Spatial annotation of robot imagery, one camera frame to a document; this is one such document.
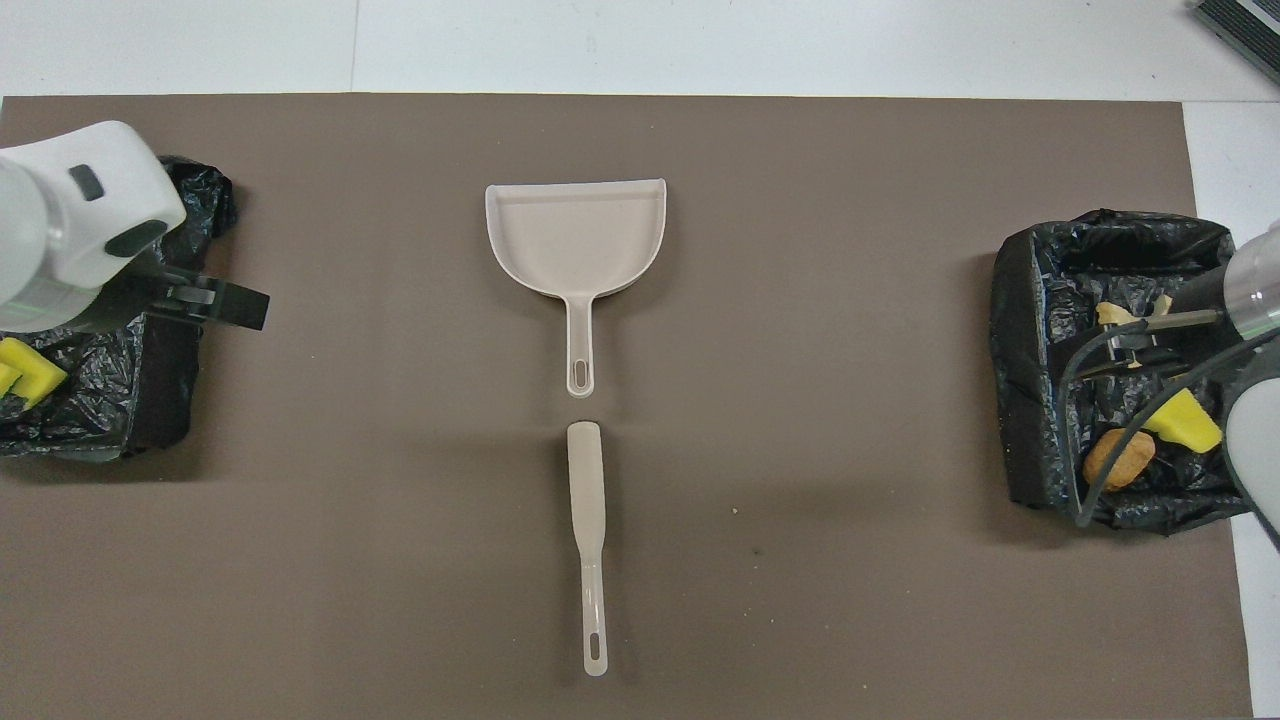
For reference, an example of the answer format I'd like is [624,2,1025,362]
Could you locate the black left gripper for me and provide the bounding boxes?
[95,250,271,333]

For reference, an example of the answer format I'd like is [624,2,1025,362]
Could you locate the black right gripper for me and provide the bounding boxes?
[1078,265,1233,383]

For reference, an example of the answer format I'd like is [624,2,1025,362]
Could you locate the pale bread chunk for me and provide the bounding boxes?
[1096,302,1141,369]

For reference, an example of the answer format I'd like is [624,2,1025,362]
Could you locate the green and yellow sponge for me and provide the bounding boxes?
[1140,388,1225,455]

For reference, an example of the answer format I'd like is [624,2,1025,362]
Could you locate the brown oval bread roll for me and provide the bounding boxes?
[1083,428,1157,493]

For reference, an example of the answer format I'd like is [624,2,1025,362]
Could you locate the notched yellow sponge piece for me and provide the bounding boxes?
[0,338,69,409]

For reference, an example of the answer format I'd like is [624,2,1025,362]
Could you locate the beige plastic dustpan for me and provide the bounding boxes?
[485,178,668,399]

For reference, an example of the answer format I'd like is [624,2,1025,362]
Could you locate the beige hand brush black bristles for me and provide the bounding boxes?
[566,421,610,678]

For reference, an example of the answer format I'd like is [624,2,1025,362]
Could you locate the black bag-covered bin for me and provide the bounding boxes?
[0,155,239,463]

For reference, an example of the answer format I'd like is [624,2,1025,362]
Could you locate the open black bag-lined bin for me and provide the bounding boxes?
[988,208,1261,536]

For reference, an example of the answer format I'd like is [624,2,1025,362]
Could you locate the dark ribbed device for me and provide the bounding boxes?
[1192,0,1280,86]

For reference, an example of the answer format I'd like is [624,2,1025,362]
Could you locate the brown table mat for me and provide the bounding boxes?
[0,94,1254,720]

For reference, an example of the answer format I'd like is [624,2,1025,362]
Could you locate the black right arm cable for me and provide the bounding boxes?
[1058,318,1280,529]

